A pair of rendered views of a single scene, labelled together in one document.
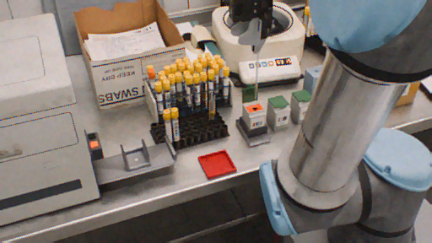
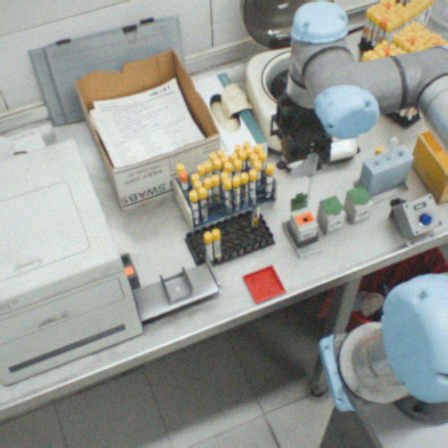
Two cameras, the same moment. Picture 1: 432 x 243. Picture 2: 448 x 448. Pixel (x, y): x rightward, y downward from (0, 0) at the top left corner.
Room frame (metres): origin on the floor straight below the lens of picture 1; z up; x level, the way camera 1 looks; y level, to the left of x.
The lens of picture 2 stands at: (0.10, 0.08, 2.07)
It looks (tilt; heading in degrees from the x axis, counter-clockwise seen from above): 57 degrees down; 1
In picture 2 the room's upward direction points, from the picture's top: 2 degrees counter-clockwise
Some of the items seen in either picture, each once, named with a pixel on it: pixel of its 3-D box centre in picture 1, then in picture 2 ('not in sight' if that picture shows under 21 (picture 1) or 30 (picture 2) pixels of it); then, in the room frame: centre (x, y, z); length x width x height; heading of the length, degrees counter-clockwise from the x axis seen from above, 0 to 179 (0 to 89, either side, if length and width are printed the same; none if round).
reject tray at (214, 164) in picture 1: (217, 164); (264, 284); (0.74, 0.01, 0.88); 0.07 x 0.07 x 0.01; 22
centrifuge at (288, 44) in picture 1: (258, 40); (305, 102); (1.18, -0.11, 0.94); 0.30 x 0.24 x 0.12; 13
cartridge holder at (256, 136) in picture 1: (252, 126); (302, 233); (0.85, -0.08, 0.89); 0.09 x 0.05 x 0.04; 20
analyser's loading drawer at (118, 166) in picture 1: (126, 161); (166, 292); (0.71, 0.20, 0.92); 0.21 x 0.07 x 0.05; 112
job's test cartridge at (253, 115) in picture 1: (253, 117); (303, 226); (0.85, -0.08, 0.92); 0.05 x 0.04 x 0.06; 20
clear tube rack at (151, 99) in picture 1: (188, 94); (225, 189); (0.96, 0.08, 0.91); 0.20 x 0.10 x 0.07; 112
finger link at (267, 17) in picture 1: (262, 17); (319, 150); (0.82, -0.08, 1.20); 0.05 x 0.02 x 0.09; 20
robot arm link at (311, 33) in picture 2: not in sight; (318, 46); (0.83, -0.06, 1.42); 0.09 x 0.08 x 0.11; 12
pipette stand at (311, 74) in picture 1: (323, 84); (384, 173); (0.98, -0.27, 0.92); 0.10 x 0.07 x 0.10; 113
